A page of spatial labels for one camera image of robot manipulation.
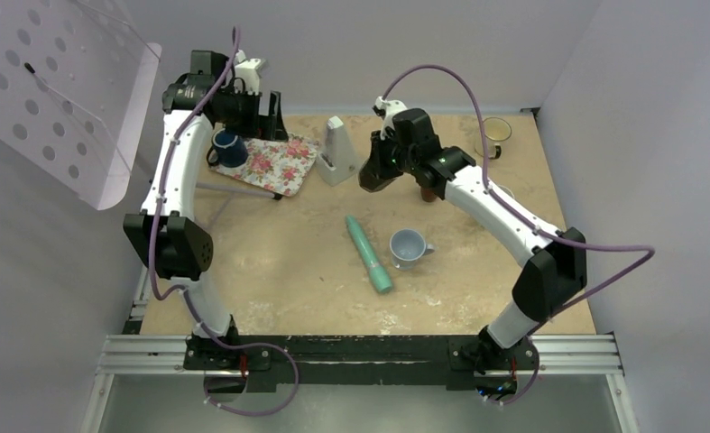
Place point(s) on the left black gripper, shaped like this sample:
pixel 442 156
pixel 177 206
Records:
pixel 267 127

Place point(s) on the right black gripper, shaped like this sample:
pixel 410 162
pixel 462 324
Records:
pixel 379 145

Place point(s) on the dark blue mug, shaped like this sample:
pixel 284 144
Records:
pixel 227 150

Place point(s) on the white upside-down mug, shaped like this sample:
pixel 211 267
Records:
pixel 407 247

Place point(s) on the beige mug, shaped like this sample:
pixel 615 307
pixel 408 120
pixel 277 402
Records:
pixel 497 132

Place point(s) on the black mug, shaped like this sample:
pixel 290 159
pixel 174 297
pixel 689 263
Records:
pixel 376 174

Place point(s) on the brown striped mug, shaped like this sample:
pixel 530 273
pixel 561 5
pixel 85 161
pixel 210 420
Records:
pixel 428 195

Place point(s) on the light green mug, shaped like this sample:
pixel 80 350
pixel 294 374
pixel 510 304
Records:
pixel 506 191

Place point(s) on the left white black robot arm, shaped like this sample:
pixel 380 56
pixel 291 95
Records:
pixel 209 114

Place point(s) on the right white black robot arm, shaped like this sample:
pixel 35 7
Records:
pixel 553 268

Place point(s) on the white wedge-shaped device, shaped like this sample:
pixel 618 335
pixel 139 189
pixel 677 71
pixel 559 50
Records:
pixel 337 159

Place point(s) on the floral tray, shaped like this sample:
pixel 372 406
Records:
pixel 279 167

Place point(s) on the teal cylindrical tube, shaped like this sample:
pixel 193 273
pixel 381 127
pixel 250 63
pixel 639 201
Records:
pixel 377 274

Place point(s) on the white perforated panel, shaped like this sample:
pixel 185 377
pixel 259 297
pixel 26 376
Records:
pixel 76 79

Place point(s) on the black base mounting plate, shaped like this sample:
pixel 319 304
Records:
pixel 455 362

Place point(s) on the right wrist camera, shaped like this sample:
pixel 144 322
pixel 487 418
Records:
pixel 386 110

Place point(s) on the aluminium frame rail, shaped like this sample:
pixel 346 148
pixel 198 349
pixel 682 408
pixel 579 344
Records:
pixel 164 355

